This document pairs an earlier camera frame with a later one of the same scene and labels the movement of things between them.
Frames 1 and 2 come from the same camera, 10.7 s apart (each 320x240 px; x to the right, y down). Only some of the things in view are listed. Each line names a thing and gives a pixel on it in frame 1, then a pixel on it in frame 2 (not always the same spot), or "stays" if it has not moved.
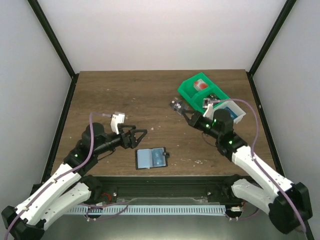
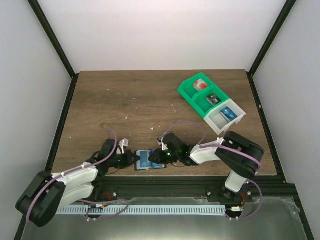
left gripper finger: (137, 135) to (123, 163)
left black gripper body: (126, 144) to (113, 163)
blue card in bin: (232, 114) stays
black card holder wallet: (148, 158) stays
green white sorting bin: (203, 92) stays
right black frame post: (288, 6) stays
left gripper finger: (121, 126) to (130, 158)
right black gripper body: (196, 122) to (172, 157)
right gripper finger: (190, 111) to (159, 156)
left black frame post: (57, 46) stays
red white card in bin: (200, 85) stays
